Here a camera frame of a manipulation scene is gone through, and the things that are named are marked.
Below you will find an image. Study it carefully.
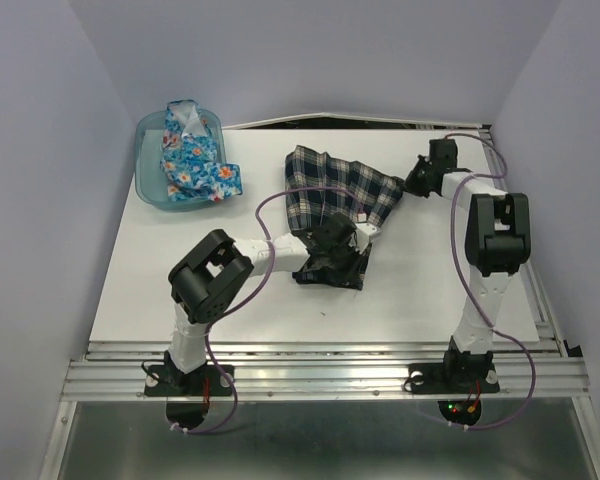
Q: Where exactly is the navy plaid pleated skirt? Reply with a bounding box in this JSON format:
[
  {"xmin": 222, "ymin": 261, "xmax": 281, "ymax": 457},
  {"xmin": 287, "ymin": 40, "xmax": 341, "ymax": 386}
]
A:
[{"xmin": 282, "ymin": 143, "xmax": 406, "ymax": 291}]

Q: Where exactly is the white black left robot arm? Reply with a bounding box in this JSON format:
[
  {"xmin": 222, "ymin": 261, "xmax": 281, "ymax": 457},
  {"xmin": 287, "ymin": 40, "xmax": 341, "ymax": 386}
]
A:
[{"xmin": 160, "ymin": 213, "xmax": 380, "ymax": 394}]

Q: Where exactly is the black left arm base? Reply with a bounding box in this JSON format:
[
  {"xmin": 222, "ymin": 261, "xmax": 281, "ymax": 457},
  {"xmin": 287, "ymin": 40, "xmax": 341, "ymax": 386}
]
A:
[{"xmin": 141, "ymin": 363, "xmax": 233, "ymax": 399}]

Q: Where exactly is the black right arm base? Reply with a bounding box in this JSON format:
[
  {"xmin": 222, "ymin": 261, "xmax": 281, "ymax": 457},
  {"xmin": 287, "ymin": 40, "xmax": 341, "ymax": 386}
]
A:
[{"xmin": 403, "ymin": 350, "xmax": 500, "ymax": 395}]

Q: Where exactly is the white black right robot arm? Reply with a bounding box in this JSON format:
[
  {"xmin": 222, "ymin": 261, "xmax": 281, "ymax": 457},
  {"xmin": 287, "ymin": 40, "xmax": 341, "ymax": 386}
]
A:
[{"xmin": 404, "ymin": 134, "xmax": 531, "ymax": 395}]

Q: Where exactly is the blue floral skirt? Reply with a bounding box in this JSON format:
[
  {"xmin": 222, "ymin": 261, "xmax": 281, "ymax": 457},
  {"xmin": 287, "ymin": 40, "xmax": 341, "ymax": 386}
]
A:
[{"xmin": 160, "ymin": 100, "xmax": 243, "ymax": 203}]

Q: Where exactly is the clear blue plastic bin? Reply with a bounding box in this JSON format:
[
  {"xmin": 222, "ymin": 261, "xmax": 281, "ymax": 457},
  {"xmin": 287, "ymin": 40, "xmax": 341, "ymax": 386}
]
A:
[{"xmin": 134, "ymin": 110, "xmax": 212, "ymax": 212}]

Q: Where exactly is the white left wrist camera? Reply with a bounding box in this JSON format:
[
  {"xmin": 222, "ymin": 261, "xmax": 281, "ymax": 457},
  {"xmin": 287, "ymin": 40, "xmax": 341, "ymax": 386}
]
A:
[{"xmin": 350, "ymin": 212, "xmax": 381, "ymax": 253}]

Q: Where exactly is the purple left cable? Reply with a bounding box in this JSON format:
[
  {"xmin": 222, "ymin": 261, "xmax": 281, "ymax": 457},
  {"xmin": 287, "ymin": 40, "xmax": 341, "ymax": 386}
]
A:
[{"xmin": 169, "ymin": 184, "xmax": 366, "ymax": 436}]

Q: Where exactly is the aluminium table frame rail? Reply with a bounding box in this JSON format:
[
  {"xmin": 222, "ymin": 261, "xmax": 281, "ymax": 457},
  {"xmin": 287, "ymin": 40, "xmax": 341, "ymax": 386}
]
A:
[{"xmin": 42, "ymin": 129, "xmax": 600, "ymax": 479}]

